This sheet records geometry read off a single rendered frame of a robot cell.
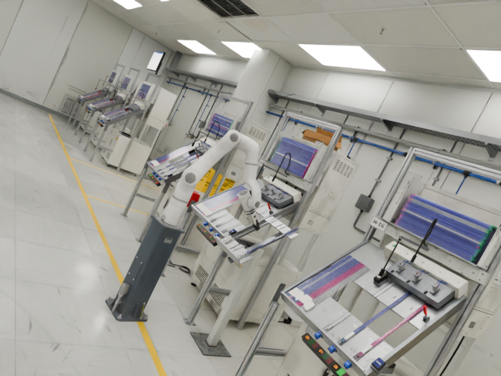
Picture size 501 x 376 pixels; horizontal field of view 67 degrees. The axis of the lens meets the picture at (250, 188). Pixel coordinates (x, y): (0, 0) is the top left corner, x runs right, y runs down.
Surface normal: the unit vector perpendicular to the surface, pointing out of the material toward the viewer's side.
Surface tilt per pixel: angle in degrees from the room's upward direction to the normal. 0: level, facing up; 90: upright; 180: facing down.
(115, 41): 90
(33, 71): 90
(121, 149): 90
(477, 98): 90
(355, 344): 45
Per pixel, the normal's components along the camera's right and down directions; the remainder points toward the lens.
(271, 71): 0.50, 0.33
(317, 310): -0.21, -0.86
